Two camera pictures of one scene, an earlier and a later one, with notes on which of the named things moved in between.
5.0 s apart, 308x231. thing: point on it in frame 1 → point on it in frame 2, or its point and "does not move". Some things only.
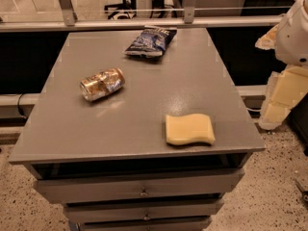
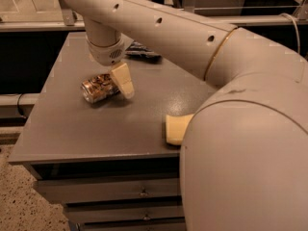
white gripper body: x=293 y=38 → x=106 y=55
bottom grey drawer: x=180 y=223 does not move
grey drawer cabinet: x=139 y=130 does not move
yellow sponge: x=188 y=129 does not move
